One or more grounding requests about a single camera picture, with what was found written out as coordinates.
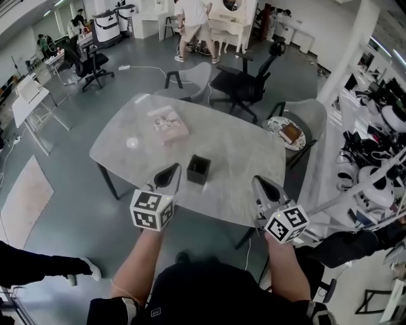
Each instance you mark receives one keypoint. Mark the person's black clothing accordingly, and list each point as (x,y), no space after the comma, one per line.
(222,295)

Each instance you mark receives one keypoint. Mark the black square pen holder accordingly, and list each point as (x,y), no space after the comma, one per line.
(198,173)

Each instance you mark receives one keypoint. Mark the white humanoid robot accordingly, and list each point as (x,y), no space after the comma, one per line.
(371,187)

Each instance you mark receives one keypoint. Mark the black mesh office chair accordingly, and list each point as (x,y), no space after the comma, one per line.
(85,63)

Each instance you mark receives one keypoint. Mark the white power strip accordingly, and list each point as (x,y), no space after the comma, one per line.
(124,67)

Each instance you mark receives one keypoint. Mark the brown book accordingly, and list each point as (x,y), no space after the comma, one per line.
(290,132)

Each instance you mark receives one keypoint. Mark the person's right forearm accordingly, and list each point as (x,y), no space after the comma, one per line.
(285,269)

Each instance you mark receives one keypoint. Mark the white folding table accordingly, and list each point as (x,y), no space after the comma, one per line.
(28,104)

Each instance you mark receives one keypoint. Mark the round patterned cushion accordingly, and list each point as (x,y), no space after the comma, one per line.
(276,127)

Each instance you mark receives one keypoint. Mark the white dressing table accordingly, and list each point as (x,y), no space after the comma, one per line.
(231,22)

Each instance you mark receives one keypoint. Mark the white desk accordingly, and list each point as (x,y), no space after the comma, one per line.
(149,22)

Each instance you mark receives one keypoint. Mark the black office chair with headrest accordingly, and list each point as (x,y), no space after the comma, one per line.
(244,85)

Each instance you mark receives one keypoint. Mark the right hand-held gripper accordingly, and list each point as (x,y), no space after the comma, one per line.
(285,222)

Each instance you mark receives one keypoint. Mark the pink flat box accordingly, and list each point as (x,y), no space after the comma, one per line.
(169,127)

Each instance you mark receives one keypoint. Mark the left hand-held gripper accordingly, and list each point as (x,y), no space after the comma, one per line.
(152,209)

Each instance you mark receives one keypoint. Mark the grey shell chair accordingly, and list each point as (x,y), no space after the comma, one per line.
(311,117)
(196,79)

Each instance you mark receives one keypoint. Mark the white wheeled robot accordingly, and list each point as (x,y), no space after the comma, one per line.
(124,17)
(106,27)

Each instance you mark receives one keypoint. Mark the person's left forearm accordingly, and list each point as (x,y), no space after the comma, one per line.
(139,266)

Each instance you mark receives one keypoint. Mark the beige floor mat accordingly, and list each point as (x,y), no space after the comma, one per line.
(25,200)

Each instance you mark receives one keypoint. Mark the person's black shoe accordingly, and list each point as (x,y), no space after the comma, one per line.
(183,257)

